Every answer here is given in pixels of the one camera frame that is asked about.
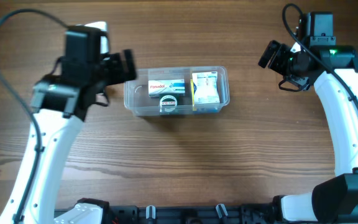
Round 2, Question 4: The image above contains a white caplet medicine box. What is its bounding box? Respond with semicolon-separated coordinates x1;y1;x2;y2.
148;79;185;97

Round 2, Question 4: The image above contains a green white small box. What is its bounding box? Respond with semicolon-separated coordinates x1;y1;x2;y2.
159;95;178;115

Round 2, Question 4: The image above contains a blue lozenge box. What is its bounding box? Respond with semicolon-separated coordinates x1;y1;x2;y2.
191;80;220;113

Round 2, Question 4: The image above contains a white Hansaplast plaster box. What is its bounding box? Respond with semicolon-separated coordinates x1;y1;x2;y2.
192;72;220;105

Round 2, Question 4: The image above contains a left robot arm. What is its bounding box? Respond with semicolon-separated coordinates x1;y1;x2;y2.
0;50;137;223

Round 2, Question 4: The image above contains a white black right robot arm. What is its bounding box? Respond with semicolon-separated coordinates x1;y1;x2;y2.
258;40;358;223

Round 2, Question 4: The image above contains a clear plastic container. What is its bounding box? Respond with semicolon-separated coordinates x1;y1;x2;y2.
124;66;230;116

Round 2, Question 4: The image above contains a black right camera cable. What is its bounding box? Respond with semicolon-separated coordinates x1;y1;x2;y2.
278;2;358;223

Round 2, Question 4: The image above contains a black camera cable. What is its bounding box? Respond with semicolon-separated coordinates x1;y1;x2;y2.
278;2;358;223
0;8;70;224

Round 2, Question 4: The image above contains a black left camera cable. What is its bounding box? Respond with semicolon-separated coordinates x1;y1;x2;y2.
0;8;70;224

